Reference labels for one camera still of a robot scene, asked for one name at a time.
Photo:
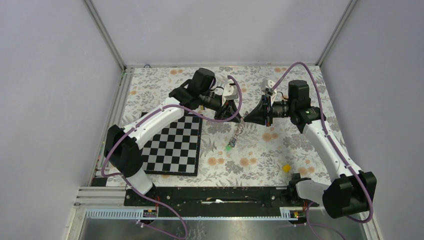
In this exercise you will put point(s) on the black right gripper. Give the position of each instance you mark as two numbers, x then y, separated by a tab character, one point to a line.
260	114

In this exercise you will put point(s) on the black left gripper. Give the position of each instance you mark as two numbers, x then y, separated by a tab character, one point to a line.
224	112

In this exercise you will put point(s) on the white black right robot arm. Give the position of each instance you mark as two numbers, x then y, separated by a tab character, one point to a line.
351	190

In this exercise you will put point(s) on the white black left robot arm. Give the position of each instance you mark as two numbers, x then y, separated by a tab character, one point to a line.
123	144

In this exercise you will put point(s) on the floral patterned table mat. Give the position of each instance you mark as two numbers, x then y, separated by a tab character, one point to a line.
260	152

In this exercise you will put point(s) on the yellow cube block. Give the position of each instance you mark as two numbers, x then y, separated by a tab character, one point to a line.
286	168

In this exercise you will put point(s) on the black white chessboard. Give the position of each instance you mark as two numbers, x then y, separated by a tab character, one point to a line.
174	150

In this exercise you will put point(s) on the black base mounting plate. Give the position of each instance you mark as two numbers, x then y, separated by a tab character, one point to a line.
219	201

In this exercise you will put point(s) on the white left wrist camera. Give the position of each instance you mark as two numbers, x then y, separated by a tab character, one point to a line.
230	91

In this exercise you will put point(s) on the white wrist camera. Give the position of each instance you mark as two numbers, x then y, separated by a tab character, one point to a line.
230	91
267	87

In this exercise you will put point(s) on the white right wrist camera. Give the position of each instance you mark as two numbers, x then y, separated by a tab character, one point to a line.
267	87

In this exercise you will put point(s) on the grey slotted cable duct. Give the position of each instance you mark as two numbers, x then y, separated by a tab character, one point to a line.
153	214

